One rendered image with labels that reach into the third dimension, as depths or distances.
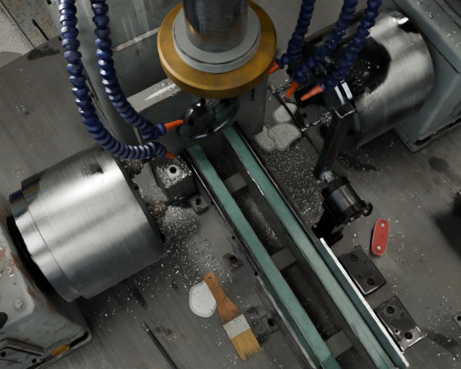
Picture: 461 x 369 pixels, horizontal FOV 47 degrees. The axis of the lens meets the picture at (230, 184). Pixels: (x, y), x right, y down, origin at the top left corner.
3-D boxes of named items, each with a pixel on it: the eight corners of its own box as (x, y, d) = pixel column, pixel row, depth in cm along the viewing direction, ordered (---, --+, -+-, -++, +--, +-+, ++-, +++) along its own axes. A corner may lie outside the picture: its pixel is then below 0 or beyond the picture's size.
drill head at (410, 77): (251, 104, 123) (255, 34, 100) (392, 30, 131) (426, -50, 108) (311, 189, 115) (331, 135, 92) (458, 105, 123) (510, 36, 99)
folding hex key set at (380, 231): (375, 220, 124) (377, 217, 122) (388, 222, 124) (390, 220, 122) (369, 254, 121) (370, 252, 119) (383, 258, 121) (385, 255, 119)
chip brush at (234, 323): (197, 280, 119) (197, 279, 118) (216, 269, 120) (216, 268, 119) (242, 363, 112) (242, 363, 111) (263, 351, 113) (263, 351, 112)
